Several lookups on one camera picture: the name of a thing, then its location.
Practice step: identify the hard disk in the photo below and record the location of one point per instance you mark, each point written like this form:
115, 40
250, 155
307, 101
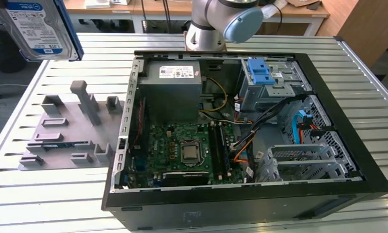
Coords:
35, 29

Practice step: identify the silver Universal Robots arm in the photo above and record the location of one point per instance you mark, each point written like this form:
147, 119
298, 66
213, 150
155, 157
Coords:
207, 36

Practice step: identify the metal disk bay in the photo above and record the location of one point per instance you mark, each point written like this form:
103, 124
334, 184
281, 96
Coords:
305, 162

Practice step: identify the grey power supply unit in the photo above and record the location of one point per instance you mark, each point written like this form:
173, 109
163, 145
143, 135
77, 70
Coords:
171, 97

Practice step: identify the silver CPU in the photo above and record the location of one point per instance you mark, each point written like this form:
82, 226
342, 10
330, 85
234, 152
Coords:
191, 153

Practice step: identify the green motherboard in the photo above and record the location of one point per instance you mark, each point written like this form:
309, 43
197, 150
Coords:
162, 150

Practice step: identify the black graphics card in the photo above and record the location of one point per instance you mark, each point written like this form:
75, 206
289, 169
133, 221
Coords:
186, 177

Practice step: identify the metal drive cage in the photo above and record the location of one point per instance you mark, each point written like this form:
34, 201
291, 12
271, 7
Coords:
271, 94

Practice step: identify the blue plastic drive latch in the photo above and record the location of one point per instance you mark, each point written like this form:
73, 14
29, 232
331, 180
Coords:
259, 70

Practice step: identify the grey parts rack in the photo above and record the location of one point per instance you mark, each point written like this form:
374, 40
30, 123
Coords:
78, 136

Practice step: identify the black open PC case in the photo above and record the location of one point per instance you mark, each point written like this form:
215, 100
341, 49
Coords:
214, 211

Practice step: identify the blue RAM stick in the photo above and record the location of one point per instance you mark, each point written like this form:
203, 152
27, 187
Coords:
57, 145

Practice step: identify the white box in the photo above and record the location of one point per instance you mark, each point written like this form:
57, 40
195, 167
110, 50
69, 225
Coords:
99, 4

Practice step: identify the brown cardboard piece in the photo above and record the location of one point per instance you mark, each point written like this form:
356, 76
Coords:
302, 3

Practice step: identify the black mesh waste bin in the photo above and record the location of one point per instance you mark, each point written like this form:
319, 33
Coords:
10, 66

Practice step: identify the wooden desk white frame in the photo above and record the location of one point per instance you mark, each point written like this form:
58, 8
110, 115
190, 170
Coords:
123, 10
301, 13

